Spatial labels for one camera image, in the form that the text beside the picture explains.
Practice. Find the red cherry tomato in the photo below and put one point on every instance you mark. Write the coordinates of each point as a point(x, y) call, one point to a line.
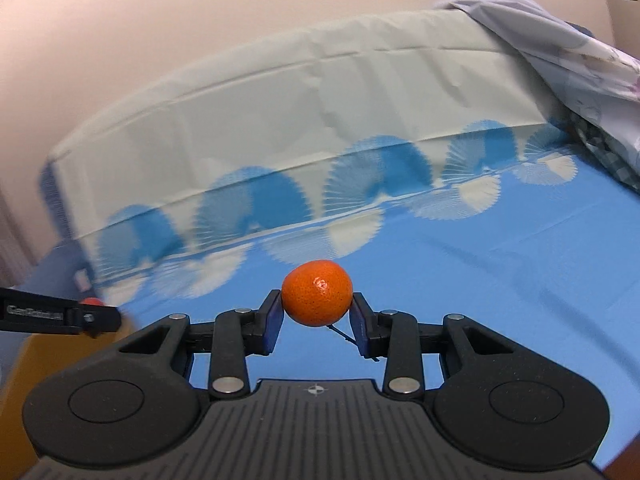
point(91, 302)

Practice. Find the orange mandarin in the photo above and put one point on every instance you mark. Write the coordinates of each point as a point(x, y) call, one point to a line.
point(315, 292)

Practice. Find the brown cardboard box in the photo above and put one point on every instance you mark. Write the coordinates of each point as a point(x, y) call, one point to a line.
point(50, 355)

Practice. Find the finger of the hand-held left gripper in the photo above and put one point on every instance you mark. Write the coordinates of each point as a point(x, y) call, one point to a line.
point(102, 320)

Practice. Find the pale printed quilt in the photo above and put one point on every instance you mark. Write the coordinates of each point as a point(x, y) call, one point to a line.
point(575, 60)

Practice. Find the blue fan-print bed sheet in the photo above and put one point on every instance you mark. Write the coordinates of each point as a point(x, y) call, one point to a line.
point(450, 285)

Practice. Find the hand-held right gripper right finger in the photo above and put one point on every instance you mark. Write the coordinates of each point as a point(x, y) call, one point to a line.
point(359, 330)

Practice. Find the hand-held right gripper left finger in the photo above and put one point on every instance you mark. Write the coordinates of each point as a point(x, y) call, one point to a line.
point(271, 325)

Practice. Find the dark blue cushion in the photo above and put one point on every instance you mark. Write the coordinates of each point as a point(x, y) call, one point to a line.
point(50, 195)
point(60, 270)

